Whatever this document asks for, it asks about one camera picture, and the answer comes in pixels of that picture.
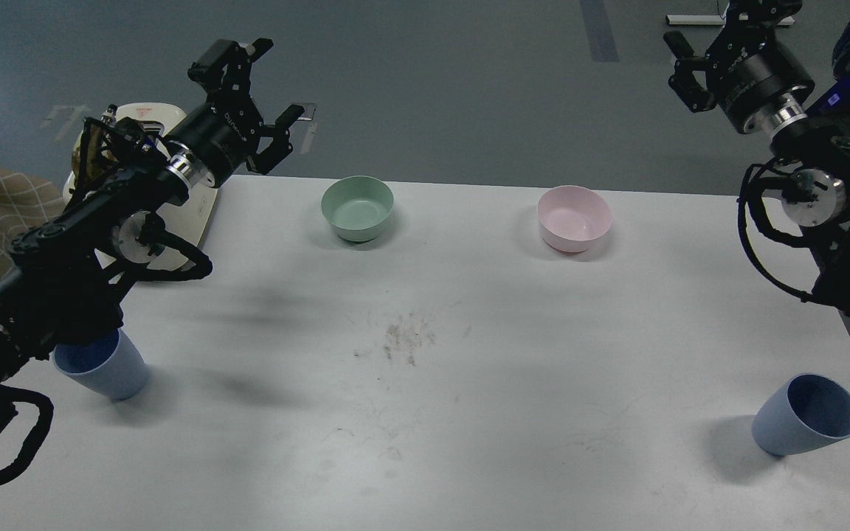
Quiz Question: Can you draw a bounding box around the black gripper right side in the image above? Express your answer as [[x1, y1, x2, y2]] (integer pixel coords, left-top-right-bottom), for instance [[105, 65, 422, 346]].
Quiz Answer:
[[663, 1, 815, 134]]

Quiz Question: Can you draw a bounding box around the cream toaster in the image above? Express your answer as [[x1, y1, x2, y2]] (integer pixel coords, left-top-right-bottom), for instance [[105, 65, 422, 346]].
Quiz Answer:
[[63, 103, 221, 271]]

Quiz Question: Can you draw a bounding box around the white stand base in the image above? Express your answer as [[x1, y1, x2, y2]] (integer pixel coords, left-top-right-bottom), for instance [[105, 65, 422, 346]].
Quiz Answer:
[[665, 11, 770, 27]]

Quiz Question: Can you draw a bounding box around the green bowl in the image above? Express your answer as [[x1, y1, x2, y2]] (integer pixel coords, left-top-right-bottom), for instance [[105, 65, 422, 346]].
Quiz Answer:
[[320, 176, 395, 244]]

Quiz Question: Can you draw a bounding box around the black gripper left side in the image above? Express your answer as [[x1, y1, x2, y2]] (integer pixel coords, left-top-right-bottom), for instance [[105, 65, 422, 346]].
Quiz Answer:
[[165, 39, 305, 188]]

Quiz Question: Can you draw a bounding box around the toast slice left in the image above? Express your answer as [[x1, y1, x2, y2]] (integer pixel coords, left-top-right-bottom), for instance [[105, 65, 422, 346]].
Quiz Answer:
[[72, 125, 116, 190]]

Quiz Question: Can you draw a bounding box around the pink bowl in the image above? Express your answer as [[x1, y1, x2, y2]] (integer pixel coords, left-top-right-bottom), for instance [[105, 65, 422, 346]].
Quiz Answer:
[[536, 185, 614, 254]]

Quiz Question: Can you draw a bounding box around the blue cup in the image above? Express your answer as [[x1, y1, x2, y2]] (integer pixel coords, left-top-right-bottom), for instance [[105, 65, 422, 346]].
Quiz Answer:
[[751, 373, 850, 457], [52, 329, 151, 401]]

